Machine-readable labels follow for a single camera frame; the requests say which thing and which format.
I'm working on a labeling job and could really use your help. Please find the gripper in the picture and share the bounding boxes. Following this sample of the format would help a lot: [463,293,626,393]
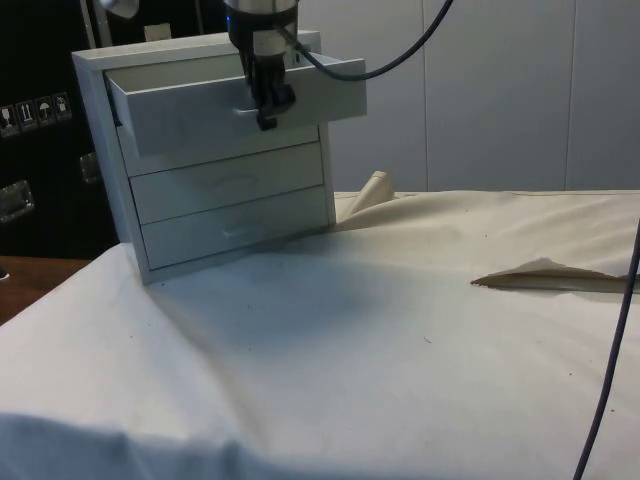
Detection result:
[226,8,298,133]

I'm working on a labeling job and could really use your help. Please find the white drawer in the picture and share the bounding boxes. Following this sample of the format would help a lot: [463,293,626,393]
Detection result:
[103,52,369,159]

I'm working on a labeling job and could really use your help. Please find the white chest of drawers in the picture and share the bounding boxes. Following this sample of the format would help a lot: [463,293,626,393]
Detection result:
[71,29,338,287]

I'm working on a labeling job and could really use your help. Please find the pale locker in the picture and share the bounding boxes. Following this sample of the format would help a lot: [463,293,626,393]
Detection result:
[294,0,427,195]
[423,0,570,194]
[566,0,640,192]

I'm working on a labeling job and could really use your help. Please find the black cabinet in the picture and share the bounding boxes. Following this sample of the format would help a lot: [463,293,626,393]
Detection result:
[0,0,230,261]

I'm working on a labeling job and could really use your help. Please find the black cable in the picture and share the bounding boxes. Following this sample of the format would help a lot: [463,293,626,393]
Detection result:
[277,0,457,83]
[572,243,640,480]

